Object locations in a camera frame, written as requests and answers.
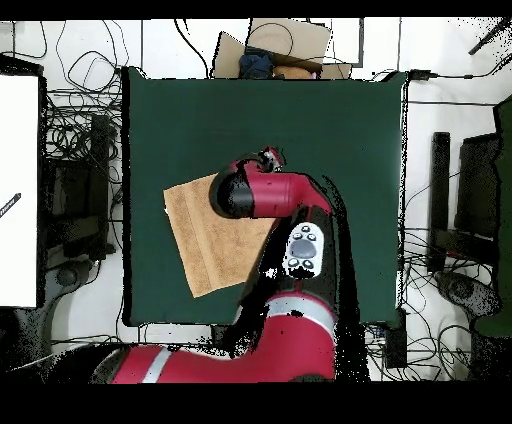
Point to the white panel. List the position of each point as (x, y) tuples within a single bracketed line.
[(18, 140)]

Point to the thin dark frame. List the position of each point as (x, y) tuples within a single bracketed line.
[(361, 44)]

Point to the dark blue garment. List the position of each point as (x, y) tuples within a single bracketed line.
[(256, 66)]

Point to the tan terry towel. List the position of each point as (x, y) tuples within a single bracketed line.
[(208, 240)]

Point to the dark green table cloth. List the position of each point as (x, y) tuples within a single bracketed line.
[(180, 120)]

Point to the black rod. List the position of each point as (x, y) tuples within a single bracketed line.
[(484, 42)]

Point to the brown cardboard box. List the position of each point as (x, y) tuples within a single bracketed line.
[(288, 38)]

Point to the black equipment box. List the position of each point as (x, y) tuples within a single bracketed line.
[(68, 200), (478, 188)]

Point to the dark green fabric chair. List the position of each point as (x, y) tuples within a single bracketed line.
[(506, 200)]

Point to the black marker strip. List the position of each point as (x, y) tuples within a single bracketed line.
[(11, 203)]

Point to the orange garment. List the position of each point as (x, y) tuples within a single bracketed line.
[(292, 73)]

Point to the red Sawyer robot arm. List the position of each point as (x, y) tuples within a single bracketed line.
[(296, 344)]

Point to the black power strip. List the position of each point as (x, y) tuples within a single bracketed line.
[(396, 344)]

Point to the black power adapter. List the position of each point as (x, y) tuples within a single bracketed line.
[(420, 74)]

